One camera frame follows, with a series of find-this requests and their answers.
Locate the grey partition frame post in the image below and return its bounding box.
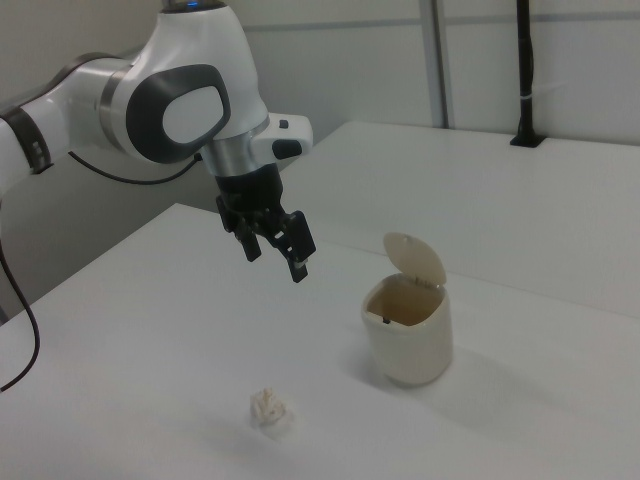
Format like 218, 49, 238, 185
429, 0, 450, 129

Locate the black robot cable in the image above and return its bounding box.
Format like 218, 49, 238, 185
0, 149, 204, 394

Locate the black pole with clamp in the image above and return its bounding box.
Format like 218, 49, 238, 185
509, 0, 547, 149

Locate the small cream lidded bin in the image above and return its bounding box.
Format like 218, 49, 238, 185
360, 231, 455, 387

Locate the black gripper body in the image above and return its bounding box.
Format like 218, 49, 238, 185
213, 162, 287, 232

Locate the white paper trash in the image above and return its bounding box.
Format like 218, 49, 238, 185
248, 385, 296, 442

